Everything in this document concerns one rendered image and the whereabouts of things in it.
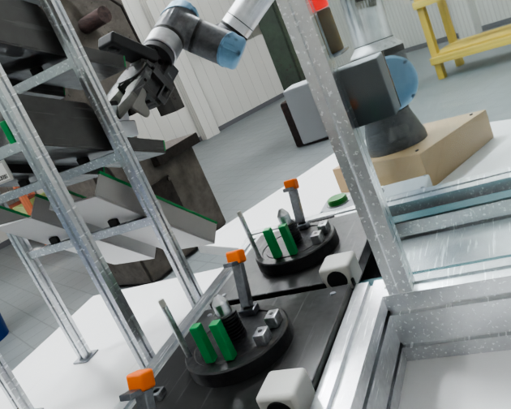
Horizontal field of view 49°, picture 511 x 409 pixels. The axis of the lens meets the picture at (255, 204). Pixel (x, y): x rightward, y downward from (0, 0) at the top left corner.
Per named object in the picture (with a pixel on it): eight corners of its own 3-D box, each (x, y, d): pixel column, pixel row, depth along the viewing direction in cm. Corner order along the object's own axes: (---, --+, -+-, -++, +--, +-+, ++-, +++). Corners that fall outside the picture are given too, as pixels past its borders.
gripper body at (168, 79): (165, 106, 111) (186, 66, 118) (135, 74, 106) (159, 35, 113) (139, 116, 116) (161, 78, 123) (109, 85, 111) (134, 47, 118)
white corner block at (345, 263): (334, 278, 83) (324, 255, 82) (363, 273, 81) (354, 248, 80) (327, 295, 80) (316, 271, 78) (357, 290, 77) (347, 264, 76)
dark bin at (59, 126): (120, 167, 110) (115, 130, 110) (166, 152, 102) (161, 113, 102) (-24, 163, 88) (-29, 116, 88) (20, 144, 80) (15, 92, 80)
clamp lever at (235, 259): (244, 306, 76) (231, 251, 77) (257, 303, 75) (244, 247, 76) (231, 312, 73) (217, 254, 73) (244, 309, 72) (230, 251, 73)
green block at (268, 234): (276, 256, 90) (264, 228, 89) (282, 254, 89) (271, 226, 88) (273, 259, 89) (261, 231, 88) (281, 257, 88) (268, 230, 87)
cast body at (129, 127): (124, 139, 110) (115, 105, 109) (139, 135, 107) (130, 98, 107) (89, 144, 103) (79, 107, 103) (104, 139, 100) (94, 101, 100)
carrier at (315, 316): (209, 320, 87) (175, 251, 84) (355, 295, 76) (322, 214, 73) (126, 439, 67) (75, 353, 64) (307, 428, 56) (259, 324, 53)
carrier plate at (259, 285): (264, 243, 109) (260, 234, 108) (384, 215, 98) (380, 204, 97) (213, 315, 89) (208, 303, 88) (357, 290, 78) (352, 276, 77)
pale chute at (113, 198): (168, 251, 117) (170, 230, 118) (215, 243, 109) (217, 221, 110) (48, 209, 97) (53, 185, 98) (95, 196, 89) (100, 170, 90)
